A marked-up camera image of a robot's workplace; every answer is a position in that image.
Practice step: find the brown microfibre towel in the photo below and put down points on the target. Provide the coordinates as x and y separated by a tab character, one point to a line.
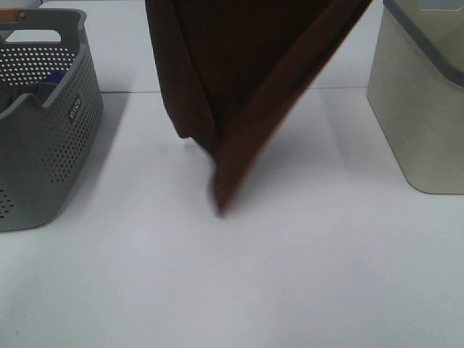
230	71

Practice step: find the grey perforated plastic basket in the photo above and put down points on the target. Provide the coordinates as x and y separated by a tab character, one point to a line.
44	146

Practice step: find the beige bin with grey rim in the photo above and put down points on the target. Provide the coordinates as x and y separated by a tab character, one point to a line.
415	90

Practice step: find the blue cloth in basket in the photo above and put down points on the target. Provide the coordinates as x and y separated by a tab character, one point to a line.
46	87

